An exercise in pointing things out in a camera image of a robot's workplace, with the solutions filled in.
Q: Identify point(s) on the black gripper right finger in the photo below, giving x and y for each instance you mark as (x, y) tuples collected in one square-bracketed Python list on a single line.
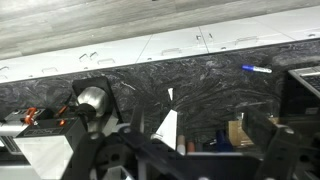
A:
[(263, 133)]

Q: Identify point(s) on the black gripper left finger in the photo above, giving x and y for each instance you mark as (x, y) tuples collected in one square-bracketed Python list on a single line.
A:
[(137, 120)]

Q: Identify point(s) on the white cabinet door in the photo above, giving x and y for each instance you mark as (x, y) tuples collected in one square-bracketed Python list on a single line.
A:
[(170, 130)]

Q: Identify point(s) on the white base cabinet row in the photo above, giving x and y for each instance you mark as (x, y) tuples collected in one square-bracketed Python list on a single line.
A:
[(173, 43)]

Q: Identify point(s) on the brown cardboard box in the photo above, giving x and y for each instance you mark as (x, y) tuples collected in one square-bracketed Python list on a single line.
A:
[(235, 133)]

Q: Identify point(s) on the dark blue cup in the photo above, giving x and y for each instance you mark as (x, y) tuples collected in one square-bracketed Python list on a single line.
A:
[(222, 140)]

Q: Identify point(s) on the white paper scrap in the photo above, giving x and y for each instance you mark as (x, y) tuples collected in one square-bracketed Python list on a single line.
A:
[(170, 93)]

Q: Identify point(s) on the round steel coffee carafe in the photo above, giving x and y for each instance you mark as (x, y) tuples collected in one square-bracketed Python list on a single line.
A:
[(95, 100)]

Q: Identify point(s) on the white squeeze bottle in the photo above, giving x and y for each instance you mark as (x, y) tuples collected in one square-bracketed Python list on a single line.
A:
[(181, 145)]

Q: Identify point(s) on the red squeeze bottle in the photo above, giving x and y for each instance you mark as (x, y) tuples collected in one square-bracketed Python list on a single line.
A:
[(190, 147)]

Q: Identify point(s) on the blue white marker pen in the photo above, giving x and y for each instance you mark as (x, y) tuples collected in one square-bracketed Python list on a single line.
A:
[(256, 69)]

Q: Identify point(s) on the black steel microwave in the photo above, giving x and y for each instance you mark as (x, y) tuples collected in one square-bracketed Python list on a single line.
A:
[(310, 80)]

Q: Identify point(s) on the steel coffee maker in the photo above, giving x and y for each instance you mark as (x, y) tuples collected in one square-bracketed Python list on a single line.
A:
[(43, 156)]

